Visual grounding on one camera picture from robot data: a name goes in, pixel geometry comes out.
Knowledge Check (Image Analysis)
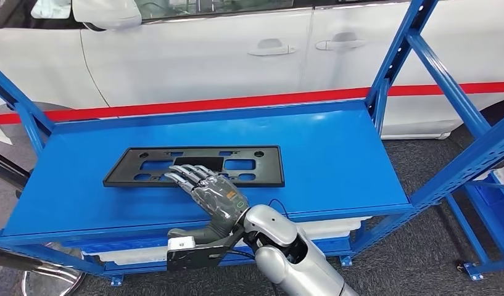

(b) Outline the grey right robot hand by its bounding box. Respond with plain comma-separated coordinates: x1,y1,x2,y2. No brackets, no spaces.
164,164,251,246

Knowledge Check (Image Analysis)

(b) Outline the black plastic plate frame part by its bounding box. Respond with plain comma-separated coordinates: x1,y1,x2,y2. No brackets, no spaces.
102,145,286,189

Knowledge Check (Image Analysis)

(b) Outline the blue metal shelf rack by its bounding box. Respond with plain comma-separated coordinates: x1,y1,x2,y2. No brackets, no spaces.
444,161,504,282
0,0,504,287

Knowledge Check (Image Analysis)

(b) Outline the blue plastic bin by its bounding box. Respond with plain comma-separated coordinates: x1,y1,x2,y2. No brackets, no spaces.
64,235,171,251

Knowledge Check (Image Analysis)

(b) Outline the white car with red stripe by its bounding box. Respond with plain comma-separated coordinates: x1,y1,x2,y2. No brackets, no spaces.
0,0,504,141

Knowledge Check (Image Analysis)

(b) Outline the white car side mirror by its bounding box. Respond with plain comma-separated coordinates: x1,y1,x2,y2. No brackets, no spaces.
72,0,143,30

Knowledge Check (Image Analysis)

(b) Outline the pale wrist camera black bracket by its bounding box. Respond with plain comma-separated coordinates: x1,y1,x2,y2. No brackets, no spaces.
166,236,245,274

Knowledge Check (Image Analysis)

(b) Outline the thick black camera cable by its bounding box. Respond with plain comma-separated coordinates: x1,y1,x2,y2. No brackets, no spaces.
225,248,257,262

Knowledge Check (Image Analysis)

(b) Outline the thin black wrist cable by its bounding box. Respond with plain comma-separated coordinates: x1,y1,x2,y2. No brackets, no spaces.
268,199,290,217

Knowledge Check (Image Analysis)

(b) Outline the white car door handle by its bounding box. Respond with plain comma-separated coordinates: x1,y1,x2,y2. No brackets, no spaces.
315,31,367,51
247,38,297,57

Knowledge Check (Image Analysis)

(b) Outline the chrome stanchion post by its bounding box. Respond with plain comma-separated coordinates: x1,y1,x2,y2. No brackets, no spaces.
0,243,87,296
0,147,32,192

